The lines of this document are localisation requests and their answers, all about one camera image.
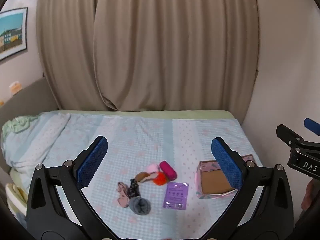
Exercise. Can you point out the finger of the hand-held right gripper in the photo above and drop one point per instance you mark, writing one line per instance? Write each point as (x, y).
(312, 125)
(287, 133)

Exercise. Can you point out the purple packet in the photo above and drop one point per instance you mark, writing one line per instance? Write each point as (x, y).
(175, 195)

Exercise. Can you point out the magenta soft case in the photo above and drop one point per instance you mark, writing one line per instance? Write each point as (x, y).
(168, 170)

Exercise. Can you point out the green crumpled cloth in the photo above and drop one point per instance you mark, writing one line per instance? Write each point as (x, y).
(20, 124)

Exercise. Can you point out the blue pillow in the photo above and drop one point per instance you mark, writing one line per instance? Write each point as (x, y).
(27, 100)

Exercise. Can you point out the printed cardboard box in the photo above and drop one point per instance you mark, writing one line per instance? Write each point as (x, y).
(215, 182)

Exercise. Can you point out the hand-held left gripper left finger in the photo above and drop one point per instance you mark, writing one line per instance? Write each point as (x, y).
(93, 160)

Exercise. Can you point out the grey sock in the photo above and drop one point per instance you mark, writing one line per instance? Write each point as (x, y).
(140, 205)

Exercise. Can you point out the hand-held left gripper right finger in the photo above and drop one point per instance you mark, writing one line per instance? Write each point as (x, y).
(227, 162)

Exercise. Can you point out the framed wall picture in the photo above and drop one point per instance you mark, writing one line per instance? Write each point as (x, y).
(12, 33)

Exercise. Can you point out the pale yellow cloth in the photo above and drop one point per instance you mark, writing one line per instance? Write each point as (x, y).
(15, 195)

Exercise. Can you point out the beige curtain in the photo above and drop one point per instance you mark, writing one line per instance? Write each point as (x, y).
(67, 42)
(175, 42)

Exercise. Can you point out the pink patterned sock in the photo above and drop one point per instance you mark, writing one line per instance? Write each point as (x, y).
(122, 195)

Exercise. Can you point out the light green mattress sheet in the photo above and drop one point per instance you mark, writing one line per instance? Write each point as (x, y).
(150, 113)

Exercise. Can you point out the pink pompom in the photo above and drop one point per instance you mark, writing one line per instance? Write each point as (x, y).
(152, 168)

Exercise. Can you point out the black patterned sock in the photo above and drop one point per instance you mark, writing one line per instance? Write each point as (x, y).
(133, 188)

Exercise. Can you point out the brown white plush toy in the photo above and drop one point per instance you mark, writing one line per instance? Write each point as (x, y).
(143, 177)

